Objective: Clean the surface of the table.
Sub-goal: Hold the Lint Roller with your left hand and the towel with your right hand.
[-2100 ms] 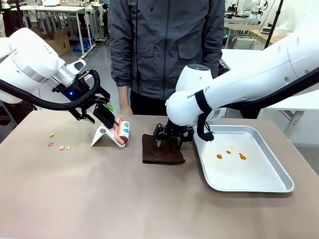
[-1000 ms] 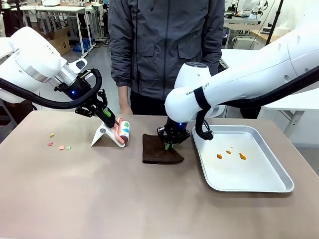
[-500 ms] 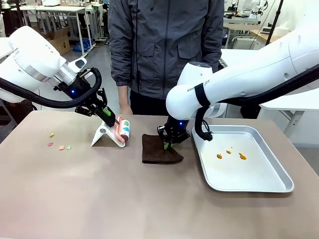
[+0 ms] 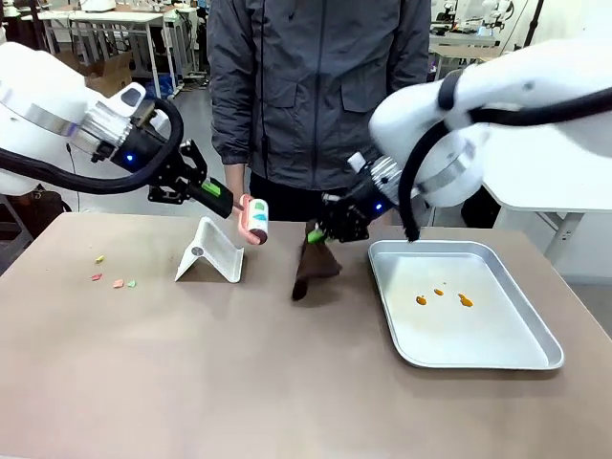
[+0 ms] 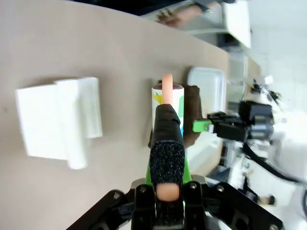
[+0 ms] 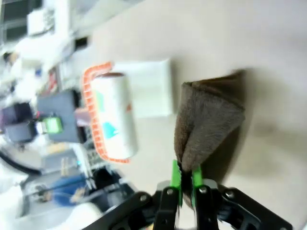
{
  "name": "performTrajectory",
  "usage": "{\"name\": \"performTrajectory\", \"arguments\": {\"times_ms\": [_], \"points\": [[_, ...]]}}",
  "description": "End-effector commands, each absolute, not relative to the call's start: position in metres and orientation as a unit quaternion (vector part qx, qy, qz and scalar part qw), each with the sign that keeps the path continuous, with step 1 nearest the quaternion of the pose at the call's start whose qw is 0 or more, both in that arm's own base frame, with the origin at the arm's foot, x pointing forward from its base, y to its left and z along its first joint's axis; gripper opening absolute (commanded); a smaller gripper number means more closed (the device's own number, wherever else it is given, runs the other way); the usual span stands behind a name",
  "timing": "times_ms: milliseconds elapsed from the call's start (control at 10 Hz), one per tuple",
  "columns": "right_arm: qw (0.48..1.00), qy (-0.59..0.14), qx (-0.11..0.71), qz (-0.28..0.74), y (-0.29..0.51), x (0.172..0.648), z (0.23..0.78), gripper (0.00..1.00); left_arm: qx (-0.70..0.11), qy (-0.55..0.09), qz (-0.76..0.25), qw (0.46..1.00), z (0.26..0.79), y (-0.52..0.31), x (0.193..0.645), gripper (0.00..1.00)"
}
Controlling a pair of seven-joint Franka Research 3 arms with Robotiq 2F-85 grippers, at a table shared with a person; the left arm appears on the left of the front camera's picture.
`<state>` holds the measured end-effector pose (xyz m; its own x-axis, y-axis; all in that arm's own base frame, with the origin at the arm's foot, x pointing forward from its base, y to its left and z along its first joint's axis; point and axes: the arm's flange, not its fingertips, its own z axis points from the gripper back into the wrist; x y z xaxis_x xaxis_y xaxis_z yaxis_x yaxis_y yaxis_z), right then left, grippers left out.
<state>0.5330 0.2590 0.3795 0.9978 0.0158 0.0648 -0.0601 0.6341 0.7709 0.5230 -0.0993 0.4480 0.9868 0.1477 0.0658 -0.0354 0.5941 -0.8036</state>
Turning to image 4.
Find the white folded stand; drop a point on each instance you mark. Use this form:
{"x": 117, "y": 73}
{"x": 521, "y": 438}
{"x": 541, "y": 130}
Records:
{"x": 212, "y": 248}

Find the person's grey jacket torso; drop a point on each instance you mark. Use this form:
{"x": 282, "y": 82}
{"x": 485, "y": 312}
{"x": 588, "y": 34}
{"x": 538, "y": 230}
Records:
{"x": 315, "y": 95}

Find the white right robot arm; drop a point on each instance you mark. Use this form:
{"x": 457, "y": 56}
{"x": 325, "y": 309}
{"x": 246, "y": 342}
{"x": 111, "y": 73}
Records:
{"x": 526, "y": 143}

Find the dark shoulder bag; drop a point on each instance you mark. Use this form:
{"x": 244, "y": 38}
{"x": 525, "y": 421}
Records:
{"x": 33, "y": 205}

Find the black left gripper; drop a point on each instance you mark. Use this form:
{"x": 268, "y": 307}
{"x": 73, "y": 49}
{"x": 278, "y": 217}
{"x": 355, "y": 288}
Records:
{"x": 143, "y": 154}

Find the pink lint roller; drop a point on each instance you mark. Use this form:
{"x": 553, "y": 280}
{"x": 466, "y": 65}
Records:
{"x": 257, "y": 217}

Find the brown cardboard box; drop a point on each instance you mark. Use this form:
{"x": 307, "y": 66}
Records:
{"x": 107, "y": 72}

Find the person's right hand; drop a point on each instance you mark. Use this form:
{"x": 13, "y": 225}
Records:
{"x": 236, "y": 184}

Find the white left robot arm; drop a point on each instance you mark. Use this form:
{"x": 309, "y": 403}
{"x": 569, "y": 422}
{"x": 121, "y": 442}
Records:
{"x": 38, "y": 86}

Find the white background work table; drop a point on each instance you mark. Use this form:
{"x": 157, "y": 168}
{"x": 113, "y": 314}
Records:
{"x": 110, "y": 19}

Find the wood top background table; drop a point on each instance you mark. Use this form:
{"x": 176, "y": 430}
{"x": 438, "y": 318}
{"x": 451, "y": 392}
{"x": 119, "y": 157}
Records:
{"x": 459, "y": 50}

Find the person's black trousers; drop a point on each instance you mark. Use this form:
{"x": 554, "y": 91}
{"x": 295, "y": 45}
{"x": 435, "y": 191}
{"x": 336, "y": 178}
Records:
{"x": 282, "y": 201}

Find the black frame beside table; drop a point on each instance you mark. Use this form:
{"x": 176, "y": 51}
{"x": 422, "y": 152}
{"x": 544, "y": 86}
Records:
{"x": 14, "y": 229}

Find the brown cloth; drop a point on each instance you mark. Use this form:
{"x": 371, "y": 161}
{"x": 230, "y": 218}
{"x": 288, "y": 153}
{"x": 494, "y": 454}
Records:
{"x": 313, "y": 268}

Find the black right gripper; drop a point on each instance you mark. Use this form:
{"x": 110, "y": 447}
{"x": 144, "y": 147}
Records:
{"x": 370, "y": 203}

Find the white side table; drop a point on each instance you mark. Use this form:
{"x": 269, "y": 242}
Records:
{"x": 564, "y": 201}

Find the blue bin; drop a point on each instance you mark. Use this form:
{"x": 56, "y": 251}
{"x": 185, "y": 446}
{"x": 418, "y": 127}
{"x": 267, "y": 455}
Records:
{"x": 166, "y": 86}

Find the silver metal tray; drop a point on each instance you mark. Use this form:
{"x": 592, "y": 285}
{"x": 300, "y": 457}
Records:
{"x": 478, "y": 330}

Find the long orange sauce stain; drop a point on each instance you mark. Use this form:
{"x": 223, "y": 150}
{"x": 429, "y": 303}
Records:
{"x": 465, "y": 300}

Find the orange paper crumb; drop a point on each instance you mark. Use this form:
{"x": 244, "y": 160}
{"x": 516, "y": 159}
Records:
{"x": 118, "y": 283}

